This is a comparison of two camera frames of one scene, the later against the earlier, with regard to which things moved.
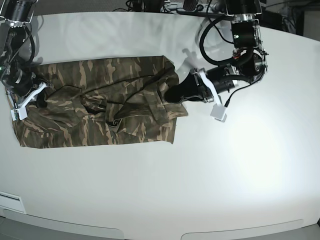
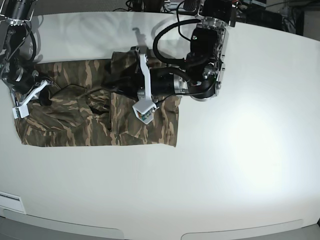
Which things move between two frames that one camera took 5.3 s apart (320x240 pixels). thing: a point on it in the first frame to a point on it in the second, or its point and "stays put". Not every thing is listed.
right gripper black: [224, 78] to [166, 81]
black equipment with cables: [209, 7] stays put
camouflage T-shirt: [102, 101] stays put
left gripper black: [21, 82] stays put
